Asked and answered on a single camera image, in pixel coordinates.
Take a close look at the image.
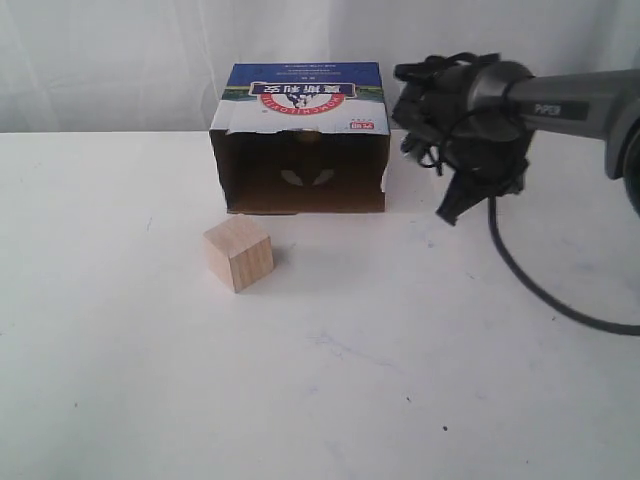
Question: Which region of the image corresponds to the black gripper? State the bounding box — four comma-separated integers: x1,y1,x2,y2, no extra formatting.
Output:
399,99,531,227

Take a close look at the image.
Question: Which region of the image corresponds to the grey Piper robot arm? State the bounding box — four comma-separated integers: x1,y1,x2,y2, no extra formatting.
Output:
392,52,639,225

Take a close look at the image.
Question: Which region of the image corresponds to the blue white cardboard box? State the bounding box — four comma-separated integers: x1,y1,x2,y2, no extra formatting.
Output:
209,62,391,215

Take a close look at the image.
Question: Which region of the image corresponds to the light wooden cube block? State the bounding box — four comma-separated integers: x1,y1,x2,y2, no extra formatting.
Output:
203,215,274,293

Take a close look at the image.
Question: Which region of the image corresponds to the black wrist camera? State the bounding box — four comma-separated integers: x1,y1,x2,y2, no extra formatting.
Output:
392,55,447,140

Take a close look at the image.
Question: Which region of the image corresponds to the thick black cable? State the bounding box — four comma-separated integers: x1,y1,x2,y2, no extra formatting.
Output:
487,195,640,337

